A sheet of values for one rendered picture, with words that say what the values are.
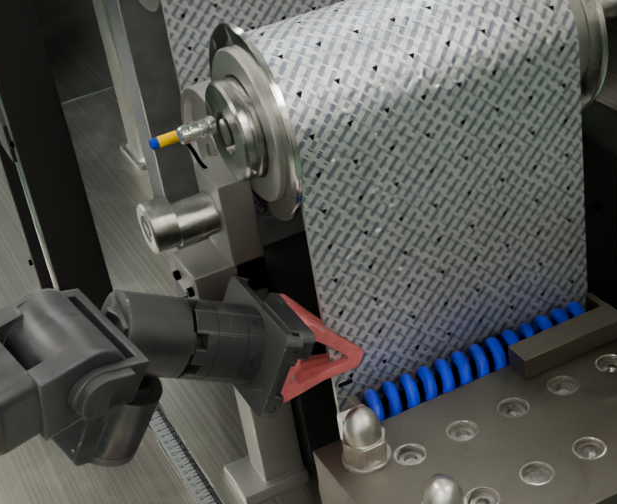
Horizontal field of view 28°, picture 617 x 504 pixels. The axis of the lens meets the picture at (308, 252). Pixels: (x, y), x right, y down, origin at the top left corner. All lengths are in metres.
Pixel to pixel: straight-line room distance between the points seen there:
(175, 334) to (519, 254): 0.30
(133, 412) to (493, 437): 0.26
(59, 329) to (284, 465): 0.35
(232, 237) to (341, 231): 0.10
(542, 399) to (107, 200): 0.80
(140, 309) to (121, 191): 0.79
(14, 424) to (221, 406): 0.45
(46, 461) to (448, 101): 0.53
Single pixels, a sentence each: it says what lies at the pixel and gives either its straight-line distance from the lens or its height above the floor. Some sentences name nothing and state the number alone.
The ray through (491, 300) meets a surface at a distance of 0.99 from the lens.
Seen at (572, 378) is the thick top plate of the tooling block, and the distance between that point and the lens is 0.96.
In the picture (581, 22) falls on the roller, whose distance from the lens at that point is 0.94.
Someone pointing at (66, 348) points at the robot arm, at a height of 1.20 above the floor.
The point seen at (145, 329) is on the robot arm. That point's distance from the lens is 0.83.
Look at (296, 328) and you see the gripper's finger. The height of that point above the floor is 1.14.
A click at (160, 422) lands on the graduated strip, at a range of 1.19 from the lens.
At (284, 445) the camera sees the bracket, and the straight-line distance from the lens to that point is 1.07.
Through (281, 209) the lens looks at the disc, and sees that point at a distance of 0.89.
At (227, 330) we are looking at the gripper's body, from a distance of 0.86.
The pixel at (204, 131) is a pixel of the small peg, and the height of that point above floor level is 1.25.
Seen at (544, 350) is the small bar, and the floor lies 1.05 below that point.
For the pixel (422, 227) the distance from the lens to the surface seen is 0.92.
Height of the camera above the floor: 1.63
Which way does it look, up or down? 31 degrees down
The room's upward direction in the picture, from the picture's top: 10 degrees counter-clockwise
